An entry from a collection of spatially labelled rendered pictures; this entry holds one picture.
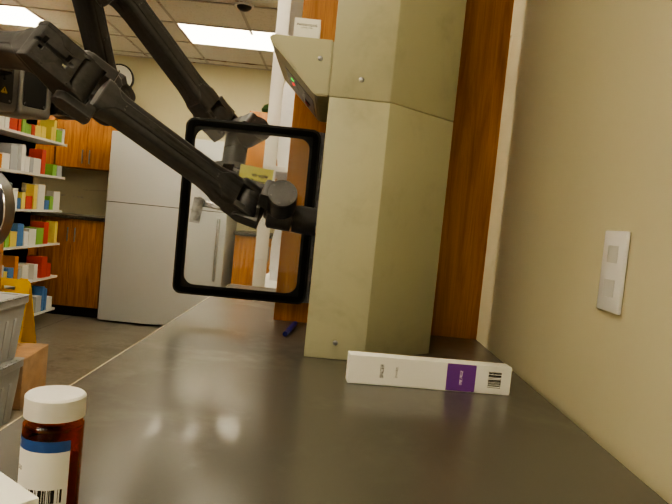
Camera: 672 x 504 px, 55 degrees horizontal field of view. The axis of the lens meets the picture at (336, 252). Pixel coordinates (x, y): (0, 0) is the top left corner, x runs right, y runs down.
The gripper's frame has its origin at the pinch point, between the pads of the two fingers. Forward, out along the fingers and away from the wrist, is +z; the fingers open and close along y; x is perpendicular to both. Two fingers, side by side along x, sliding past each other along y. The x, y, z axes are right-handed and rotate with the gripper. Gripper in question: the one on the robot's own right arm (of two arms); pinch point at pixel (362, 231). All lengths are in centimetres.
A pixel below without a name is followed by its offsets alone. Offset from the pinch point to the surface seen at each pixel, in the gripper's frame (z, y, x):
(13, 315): -142, 193, 69
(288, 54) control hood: -20.4, -15.8, -28.2
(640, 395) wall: 32, -54, 15
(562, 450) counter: 24, -55, 23
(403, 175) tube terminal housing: 4.3, -12.5, -11.3
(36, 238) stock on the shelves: -228, 429, 50
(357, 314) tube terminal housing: 0.2, -15.6, 15.3
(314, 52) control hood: -15.9, -16.0, -29.4
